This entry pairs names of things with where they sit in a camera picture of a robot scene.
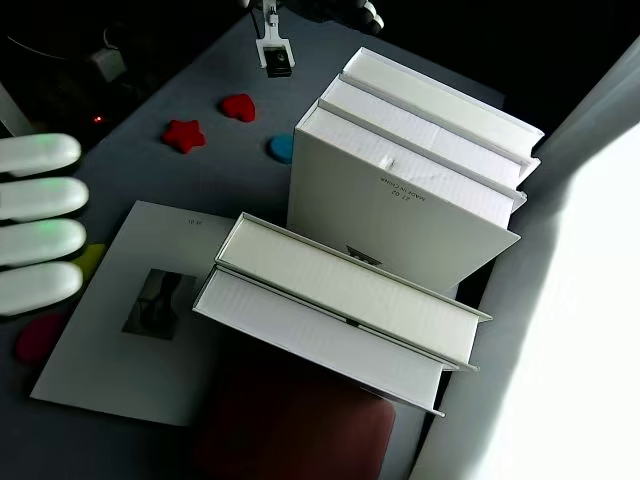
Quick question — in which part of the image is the white book special issue spine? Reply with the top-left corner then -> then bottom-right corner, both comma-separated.
319,74 -> 544,190

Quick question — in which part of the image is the red star block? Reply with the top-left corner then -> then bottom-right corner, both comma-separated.
160,118 -> 207,155

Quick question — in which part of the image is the white furniture post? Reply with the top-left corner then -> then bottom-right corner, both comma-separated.
0,82 -> 31,137

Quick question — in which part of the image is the black-spined book pictured cover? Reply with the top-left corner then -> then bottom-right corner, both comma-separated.
191,264 -> 481,419

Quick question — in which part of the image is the white hardcover book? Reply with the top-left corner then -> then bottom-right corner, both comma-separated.
342,46 -> 547,156
213,211 -> 495,374

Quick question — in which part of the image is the yellow square block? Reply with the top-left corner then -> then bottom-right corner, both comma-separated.
71,242 -> 109,285

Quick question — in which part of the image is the white book made-in-china print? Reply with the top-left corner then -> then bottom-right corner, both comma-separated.
285,96 -> 530,301

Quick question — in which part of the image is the magenta oval block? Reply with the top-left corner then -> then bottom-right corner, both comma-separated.
14,310 -> 69,365

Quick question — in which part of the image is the maroon hardcover book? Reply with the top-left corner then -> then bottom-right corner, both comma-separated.
192,367 -> 400,480

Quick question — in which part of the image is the red heart block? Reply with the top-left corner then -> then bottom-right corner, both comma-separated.
218,93 -> 257,124

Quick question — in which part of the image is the white power adapter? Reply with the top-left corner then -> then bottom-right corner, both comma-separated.
89,48 -> 126,81

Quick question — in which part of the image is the blue round block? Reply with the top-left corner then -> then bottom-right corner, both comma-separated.
268,133 -> 296,166

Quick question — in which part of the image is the plastic-wrapped book photo cover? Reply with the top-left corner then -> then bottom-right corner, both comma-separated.
29,199 -> 242,427

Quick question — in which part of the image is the grey table cloth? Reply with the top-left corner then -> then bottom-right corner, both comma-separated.
0,12 -> 506,480

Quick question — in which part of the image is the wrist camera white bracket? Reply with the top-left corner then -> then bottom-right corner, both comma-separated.
254,0 -> 297,79

